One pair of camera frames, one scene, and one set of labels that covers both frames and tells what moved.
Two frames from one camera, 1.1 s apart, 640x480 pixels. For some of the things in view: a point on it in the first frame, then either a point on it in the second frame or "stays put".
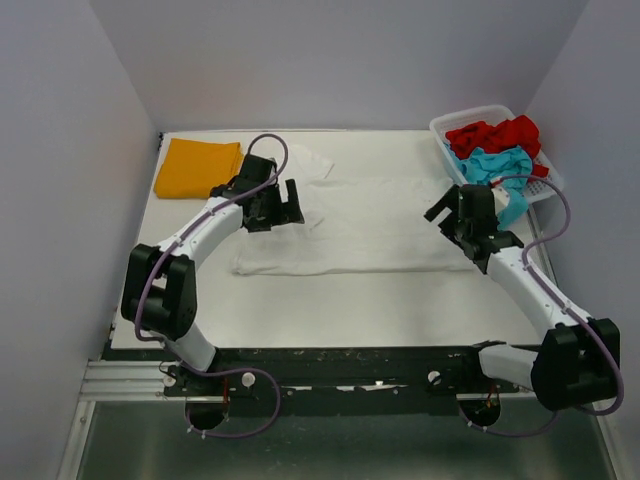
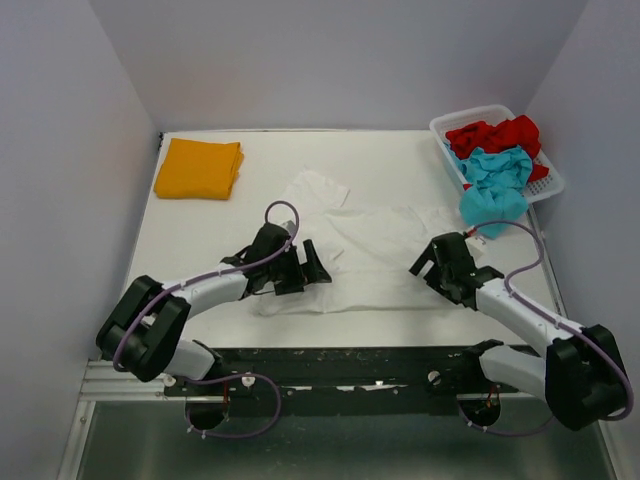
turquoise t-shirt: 484,167 stays put
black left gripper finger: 291,210 → 316,271
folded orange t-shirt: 192,168 stays put
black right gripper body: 461,229 → 445,277
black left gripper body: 271,204 → 286,268
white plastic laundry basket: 537,189 stays put
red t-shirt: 521,132 stays put
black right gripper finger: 451,200 → 428,254
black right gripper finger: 447,227 → 434,280
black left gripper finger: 257,224 → 289,286
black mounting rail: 338,372 stays put
